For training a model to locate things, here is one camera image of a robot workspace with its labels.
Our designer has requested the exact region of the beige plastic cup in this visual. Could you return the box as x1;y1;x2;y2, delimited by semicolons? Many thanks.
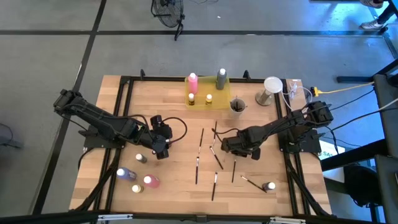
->
229;97;248;118

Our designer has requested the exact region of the silver frame bracket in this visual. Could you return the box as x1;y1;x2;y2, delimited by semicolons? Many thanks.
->
97;213;134;222
269;217;307;224

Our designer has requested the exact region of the black floor fan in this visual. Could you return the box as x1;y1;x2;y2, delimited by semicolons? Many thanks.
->
150;0;186;42

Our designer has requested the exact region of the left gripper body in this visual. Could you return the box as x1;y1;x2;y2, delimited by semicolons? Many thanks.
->
146;114;174;161

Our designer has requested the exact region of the grey side desk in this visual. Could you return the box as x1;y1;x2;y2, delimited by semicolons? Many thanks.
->
373;73;398;150

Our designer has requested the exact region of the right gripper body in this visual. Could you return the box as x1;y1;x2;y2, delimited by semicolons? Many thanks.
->
222;129;261;161

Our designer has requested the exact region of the green white sign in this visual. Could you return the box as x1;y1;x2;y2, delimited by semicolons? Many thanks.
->
319;139;346;161

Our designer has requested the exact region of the large red paint bottle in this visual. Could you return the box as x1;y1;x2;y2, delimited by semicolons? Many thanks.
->
142;174;161;189

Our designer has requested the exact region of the white dome table lamp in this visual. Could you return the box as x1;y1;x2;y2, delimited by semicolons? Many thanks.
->
255;76;284;107

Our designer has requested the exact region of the large blue paint bottle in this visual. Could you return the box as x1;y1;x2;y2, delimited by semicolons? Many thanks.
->
116;167;137;182

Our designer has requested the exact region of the large grey paint bottle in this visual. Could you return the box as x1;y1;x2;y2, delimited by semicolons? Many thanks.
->
215;68;228;91

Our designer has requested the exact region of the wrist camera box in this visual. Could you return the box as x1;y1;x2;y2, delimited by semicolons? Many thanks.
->
221;136;241;154
157;125;174;144

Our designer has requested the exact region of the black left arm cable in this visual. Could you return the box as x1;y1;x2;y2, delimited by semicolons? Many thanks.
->
123;114;156;141
161;116;188;144

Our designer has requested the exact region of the yellow translucent plastic bin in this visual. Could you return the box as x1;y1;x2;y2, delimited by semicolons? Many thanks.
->
184;75;233;111

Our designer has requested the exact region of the black metal beam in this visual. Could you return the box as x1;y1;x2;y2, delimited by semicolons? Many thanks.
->
336;58;398;84
320;138;389;172

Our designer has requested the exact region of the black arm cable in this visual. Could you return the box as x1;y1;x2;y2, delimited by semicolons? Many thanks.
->
161;116;188;144
212;127;240;144
123;114;156;141

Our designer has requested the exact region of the thin dark paintbrush silver ferrule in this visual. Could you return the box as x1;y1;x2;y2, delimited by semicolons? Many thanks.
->
240;175;267;194

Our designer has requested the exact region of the yellow hanging power cord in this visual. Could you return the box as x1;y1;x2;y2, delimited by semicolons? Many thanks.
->
312;81;376;96

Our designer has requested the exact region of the black table frame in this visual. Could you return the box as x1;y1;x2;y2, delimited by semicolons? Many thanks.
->
70;68;332;224

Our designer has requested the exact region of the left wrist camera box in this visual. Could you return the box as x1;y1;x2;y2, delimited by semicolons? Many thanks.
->
157;125;174;144

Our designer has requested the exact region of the person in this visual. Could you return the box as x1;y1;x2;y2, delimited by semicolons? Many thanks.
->
359;0;398;30

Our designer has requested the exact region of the black office chair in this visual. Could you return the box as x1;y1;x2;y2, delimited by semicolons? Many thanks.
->
343;164;384;208

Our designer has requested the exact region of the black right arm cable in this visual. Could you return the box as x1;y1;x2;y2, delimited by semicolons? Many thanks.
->
212;127;240;144

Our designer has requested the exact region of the angled flat bristle paintbrush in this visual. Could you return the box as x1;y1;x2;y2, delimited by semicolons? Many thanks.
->
209;146;224;170

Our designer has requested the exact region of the large pink paint bottle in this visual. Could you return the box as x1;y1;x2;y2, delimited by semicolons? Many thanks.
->
187;72;199;95

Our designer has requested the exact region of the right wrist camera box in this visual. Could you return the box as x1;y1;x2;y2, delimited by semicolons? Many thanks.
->
221;136;241;154

